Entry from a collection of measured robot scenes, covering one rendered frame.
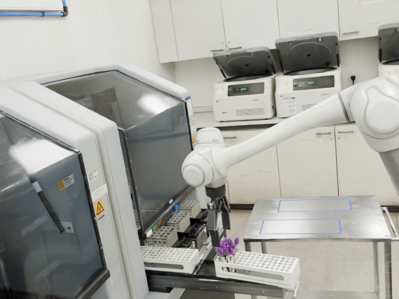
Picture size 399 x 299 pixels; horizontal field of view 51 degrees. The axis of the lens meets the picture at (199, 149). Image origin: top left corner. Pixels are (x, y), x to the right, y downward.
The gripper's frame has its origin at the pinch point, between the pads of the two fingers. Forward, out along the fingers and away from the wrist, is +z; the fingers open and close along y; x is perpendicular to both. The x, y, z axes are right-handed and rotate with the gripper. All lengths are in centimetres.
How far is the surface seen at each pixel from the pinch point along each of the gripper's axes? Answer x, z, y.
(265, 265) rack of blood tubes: -17.3, 8.2, -5.6
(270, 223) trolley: -9.8, 14.2, 39.2
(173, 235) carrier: 29.3, 10.5, 17.0
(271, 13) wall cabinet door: 23, -85, 258
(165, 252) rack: 26.3, 10.8, 2.7
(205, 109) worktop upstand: 110, 4, 291
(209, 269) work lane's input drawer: 7.3, 16.1, 1.4
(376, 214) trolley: -55, 14, 52
